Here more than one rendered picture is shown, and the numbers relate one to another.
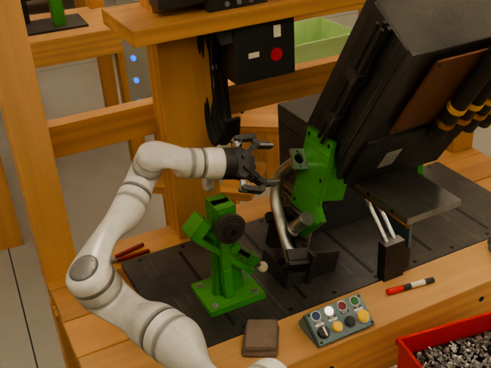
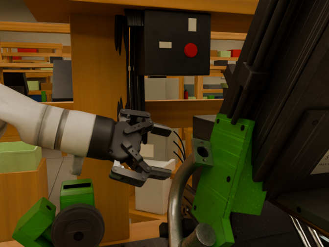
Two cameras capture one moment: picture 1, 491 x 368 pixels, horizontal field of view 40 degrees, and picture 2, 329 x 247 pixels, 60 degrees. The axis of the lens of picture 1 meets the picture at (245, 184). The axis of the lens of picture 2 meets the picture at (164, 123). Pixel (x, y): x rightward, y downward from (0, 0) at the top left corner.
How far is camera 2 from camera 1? 112 cm
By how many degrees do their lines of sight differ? 22
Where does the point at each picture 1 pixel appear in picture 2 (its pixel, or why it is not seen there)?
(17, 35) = not seen: outside the picture
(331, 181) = (244, 183)
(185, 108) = (96, 103)
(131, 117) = not seen: hidden behind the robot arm
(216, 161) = (78, 124)
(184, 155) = (30, 107)
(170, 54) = (85, 43)
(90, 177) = not seen: hidden behind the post
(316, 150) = (225, 138)
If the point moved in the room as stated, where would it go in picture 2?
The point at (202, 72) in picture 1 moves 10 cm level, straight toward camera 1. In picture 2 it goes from (118, 70) to (107, 68)
